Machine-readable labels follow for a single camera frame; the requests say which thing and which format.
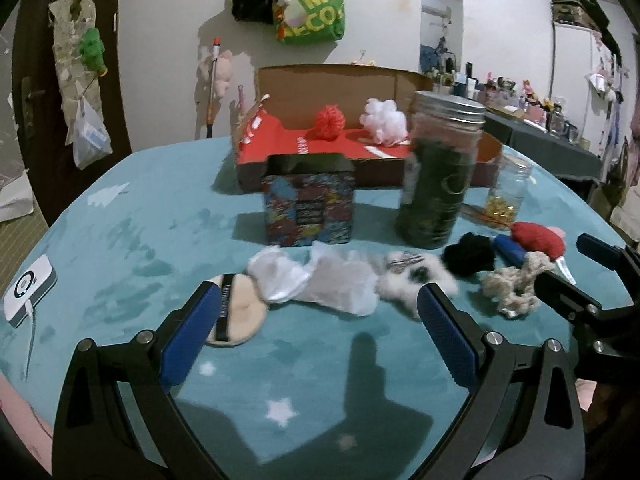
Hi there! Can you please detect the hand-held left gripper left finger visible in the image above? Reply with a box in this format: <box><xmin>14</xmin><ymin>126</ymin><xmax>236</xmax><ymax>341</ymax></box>
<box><xmin>51</xmin><ymin>280</ymin><xmax>231</xmax><ymax>480</ymax></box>

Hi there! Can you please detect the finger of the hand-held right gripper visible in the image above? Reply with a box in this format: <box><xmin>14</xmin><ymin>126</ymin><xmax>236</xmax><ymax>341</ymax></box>
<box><xmin>576</xmin><ymin>232</ymin><xmax>640</xmax><ymax>308</ymax></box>
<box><xmin>534</xmin><ymin>270</ymin><xmax>640</xmax><ymax>383</ymax></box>

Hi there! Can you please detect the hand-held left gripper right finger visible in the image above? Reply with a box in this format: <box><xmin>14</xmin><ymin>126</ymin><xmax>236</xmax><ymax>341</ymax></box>
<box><xmin>416</xmin><ymin>282</ymin><xmax>586</xmax><ymax>480</ymax></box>

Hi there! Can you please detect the beige crochet piece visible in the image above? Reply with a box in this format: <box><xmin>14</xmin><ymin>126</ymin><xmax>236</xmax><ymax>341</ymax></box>
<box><xmin>480</xmin><ymin>250</ymin><xmax>551</xmax><ymax>320</ymax></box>

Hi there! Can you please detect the beige powder puff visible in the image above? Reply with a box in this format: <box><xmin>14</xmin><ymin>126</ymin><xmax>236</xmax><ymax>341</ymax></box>
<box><xmin>205</xmin><ymin>272</ymin><xmax>268</xmax><ymax>347</ymax></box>

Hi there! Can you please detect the white satin cloth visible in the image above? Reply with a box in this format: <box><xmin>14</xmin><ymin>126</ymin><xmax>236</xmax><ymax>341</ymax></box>
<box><xmin>247</xmin><ymin>246</ymin><xmax>313</xmax><ymax>305</ymax></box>

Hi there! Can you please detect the white mesh cloth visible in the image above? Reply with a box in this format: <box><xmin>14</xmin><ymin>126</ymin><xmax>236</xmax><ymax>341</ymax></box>
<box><xmin>295</xmin><ymin>242</ymin><xmax>379</xmax><ymax>317</ymax></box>

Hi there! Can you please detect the red lined cardboard box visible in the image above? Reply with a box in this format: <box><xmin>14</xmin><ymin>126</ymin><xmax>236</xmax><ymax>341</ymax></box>
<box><xmin>231</xmin><ymin>64</ymin><xmax>503</xmax><ymax>193</ymax></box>

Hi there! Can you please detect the red knit piece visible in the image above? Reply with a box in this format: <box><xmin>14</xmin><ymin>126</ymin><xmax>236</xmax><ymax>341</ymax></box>
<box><xmin>510</xmin><ymin>221</ymin><xmax>568</xmax><ymax>261</ymax></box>

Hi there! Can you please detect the blue cloth roll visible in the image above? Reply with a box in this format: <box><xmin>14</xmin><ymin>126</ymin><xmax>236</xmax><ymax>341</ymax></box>
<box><xmin>492</xmin><ymin>234</ymin><xmax>528</xmax><ymax>266</ymax></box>

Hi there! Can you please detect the white fluffy fur piece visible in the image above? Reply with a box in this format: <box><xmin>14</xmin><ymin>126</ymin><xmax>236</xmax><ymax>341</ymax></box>
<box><xmin>375</xmin><ymin>250</ymin><xmax>458</xmax><ymax>318</ymax></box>

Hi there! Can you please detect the black pompom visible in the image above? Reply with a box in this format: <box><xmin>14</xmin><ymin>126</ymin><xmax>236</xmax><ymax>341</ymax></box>
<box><xmin>441</xmin><ymin>232</ymin><xmax>497</xmax><ymax>278</ymax></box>

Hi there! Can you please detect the striped hair clip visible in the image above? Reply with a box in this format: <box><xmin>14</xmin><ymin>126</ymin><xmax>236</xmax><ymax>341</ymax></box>
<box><xmin>384</xmin><ymin>254</ymin><xmax>426</xmax><ymax>275</ymax></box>

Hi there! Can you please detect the small glass jar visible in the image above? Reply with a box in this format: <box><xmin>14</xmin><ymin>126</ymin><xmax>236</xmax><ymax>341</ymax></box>
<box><xmin>482</xmin><ymin>155</ymin><xmax>533</xmax><ymax>226</ymax></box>

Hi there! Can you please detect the dark cloth covered table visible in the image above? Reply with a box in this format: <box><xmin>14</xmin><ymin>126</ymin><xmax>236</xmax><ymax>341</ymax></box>
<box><xmin>482</xmin><ymin>110</ymin><xmax>603</xmax><ymax>181</ymax></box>

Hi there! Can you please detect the tall jar with metal lid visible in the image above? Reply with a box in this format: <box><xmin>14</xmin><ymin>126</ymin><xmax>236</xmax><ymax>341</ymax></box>
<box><xmin>396</xmin><ymin>91</ymin><xmax>487</xmax><ymax>250</ymax></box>

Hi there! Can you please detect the row of cosmetic bottles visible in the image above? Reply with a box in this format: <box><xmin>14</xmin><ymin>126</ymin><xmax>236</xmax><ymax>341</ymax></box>
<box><xmin>420</xmin><ymin>60</ymin><xmax>596</xmax><ymax>148</ymax></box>

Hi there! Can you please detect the white power bank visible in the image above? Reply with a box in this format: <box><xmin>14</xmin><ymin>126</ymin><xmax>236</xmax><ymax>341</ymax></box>
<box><xmin>2</xmin><ymin>254</ymin><xmax>58</xmax><ymax>329</ymax></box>

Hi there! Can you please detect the colourful printed box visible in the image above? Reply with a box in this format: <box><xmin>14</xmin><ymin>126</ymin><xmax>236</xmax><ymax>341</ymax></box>
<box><xmin>262</xmin><ymin>154</ymin><xmax>356</xmax><ymax>248</ymax></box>

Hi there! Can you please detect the white wardrobe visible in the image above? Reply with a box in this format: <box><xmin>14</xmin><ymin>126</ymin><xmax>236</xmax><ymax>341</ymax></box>
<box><xmin>552</xmin><ymin>0</ymin><xmax>618</xmax><ymax>156</ymax></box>

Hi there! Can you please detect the pink bedsheet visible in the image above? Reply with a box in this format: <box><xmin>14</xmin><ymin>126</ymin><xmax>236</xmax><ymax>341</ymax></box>
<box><xmin>0</xmin><ymin>375</ymin><xmax>53</xmax><ymax>473</ymax></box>

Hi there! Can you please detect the hanging clear plastic bag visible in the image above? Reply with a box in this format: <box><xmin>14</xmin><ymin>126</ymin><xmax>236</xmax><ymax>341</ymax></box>
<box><xmin>66</xmin><ymin>97</ymin><xmax>113</xmax><ymax>170</ymax></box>

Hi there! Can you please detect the white paper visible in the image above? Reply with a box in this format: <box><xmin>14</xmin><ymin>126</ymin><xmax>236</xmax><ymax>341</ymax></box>
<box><xmin>0</xmin><ymin>167</ymin><xmax>36</xmax><ymax>223</ymax></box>

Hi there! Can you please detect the dark wooden door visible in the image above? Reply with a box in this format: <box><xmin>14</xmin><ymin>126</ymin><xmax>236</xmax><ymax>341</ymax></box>
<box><xmin>10</xmin><ymin>0</ymin><xmax>133</xmax><ymax>226</ymax></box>

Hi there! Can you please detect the white bath loofah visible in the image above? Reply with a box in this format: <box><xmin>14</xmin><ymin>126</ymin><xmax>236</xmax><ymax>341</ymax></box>
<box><xmin>360</xmin><ymin>98</ymin><xmax>410</xmax><ymax>146</ymax></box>

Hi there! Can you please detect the stick with orange tip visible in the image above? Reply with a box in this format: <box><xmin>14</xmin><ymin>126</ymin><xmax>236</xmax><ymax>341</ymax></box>
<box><xmin>206</xmin><ymin>37</ymin><xmax>222</xmax><ymax>140</ymax></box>

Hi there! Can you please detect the red yarn pompom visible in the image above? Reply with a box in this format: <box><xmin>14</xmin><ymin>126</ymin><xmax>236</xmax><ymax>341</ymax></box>
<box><xmin>306</xmin><ymin>105</ymin><xmax>346</xmax><ymax>138</ymax></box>

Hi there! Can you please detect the pink plush toy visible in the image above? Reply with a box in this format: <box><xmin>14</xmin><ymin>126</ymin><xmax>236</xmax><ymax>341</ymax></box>
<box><xmin>197</xmin><ymin>50</ymin><xmax>236</xmax><ymax>98</ymax></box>

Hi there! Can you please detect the green plush toy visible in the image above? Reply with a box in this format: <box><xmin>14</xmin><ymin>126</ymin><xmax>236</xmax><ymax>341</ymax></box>
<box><xmin>80</xmin><ymin>29</ymin><xmax>108</xmax><ymax>76</ymax></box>

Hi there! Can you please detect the camouflage hanging organiser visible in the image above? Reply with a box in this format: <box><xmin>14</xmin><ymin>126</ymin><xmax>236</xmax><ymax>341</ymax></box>
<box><xmin>48</xmin><ymin>0</ymin><xmax>101</xmax><ymax>126</ymax></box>

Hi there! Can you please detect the green shopping bag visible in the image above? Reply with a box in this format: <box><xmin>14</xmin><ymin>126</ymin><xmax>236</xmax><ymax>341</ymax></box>
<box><xmin>272</xmin><ymin>0</ymin><xmax>347</xmax><ymax>45</ymax></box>

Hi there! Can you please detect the white cable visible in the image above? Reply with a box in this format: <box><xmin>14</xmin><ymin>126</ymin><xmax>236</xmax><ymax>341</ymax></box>
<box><xmin>22</xmin><ymin>302</ymin><xmax>40</xmax><ymax>381</ymax></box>

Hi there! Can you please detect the metal door handle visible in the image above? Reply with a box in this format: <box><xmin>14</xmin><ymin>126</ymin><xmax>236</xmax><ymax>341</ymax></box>
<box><xmin>22</xmin><ymin>77</ymin><xmax>46</xmax><ymax>121</ymax></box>

